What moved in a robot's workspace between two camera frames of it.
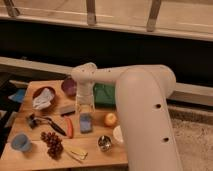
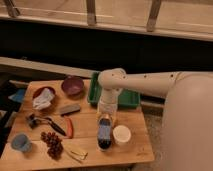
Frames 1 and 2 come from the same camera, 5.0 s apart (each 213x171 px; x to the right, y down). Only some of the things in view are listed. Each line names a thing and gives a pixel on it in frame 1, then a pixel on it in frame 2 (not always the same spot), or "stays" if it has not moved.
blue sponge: (86, 123) -> (104, 129)
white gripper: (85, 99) -> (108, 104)
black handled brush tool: (32, 121) stays
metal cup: (104, 143) stays
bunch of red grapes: (54, 144) stays
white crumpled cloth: (44, 100) stays
